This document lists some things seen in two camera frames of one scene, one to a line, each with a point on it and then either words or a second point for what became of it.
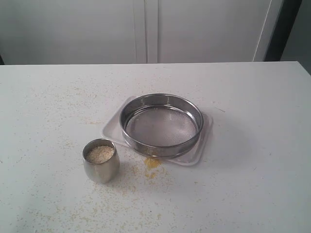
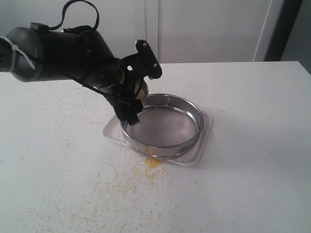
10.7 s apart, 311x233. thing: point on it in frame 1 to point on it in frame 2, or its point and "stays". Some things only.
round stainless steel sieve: [161, 125] stays
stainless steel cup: [101, 161] to [143, 91]
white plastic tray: [112, 131] stays
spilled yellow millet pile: [151, 163] stays
